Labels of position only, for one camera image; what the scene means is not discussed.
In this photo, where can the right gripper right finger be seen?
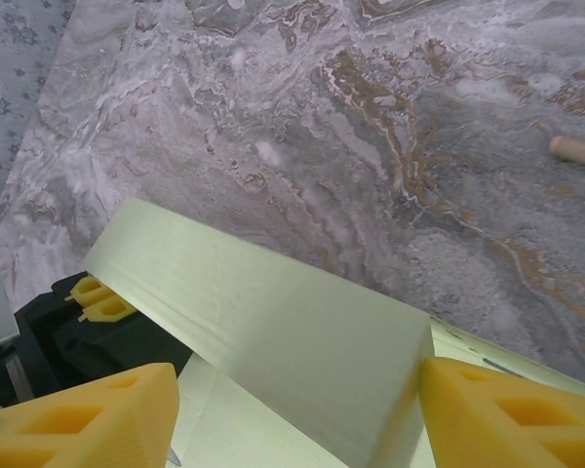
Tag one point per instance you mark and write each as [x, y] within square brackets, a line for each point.
[517, 429]

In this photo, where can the light green paper box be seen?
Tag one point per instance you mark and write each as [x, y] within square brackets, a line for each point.
[283, 341]

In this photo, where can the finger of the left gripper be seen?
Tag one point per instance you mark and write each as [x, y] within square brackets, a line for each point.
[90, 290]
[108, 310]

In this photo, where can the small wooden stick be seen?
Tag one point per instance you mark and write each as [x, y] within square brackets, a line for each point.
[577, 152]

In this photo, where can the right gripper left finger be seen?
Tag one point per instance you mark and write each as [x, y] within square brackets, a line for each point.
[78, 429]

